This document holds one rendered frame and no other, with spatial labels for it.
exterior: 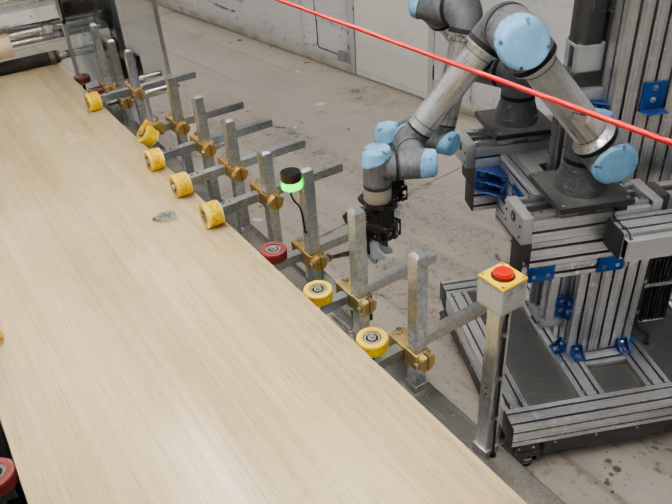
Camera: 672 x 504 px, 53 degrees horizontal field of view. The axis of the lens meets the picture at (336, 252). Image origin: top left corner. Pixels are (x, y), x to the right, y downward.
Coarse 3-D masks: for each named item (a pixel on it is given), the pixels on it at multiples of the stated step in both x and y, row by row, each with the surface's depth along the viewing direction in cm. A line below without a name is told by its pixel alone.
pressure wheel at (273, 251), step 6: (264, 246) 203; (270, 246) 203; (276, 246) 203; (282, 246) 202; (264, 252) 200; (270, 252) 201; (276, 252) 200; (282, 252) 200; (270, 258) 199; (276, 258) 199; (282, 258) 201; (276, 264) 201
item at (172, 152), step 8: (264, 120) 268; (240, 128) 263; (248, 128) 264; (256, 128) 266; (264, 128) 268; (216, 136) 258; (240, 136) 264; (184, 144) 254; (192, 144) 254; (168, 152) 249; (176, 152) 251; (184, 152) 253
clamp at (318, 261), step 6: (294, 240) 211; (294, 246) 210; (300, 246) 208; (306, 252) 205; (318, 252) 205; (306, 258) 206; (312, 258) 204; (318, 258) 203; (324, 258) 204; (306, 264) 207; (312, 264) 203; (318, 264) 204; (324, 264) 205; (318, 270) 205
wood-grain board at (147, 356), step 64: (0, 128) 293; (64, 128) 289; (0, 192) 243; (64, 192) 241; (128, 192) 238; (192, 192) 235; (0, 256) 208; (64, 256) 206; (128, 256) 204; (192, 256) 202; (256, 256) 200; (0, 320) 182; (64, 320) 180; (128, 320) 179; (192, 320) 177; (256, 320) 176; (320, 320) 174; (0, 384) 161; (64, 384) 160; (128, 384) 159; (192, 384) 158; (256, 384) 156; (320, 384) 155; (384, 384) 154; (64, 448) 144; (128, 448) 143; (192, 448) 142; (256, 448) 141; (320, 448) 140; (384, 448) 139; (448, 448) 138
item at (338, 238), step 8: (336, 232) 216; (344, 232) 215; (320, 240) 212; (328, 240) 212; (336, 240) 213; (344, 240) 215; (320, 248) 211; (328, 248) 213; (288, 256) 206; (296, 256) 207; (280, 264) 204; (288, 264) 206
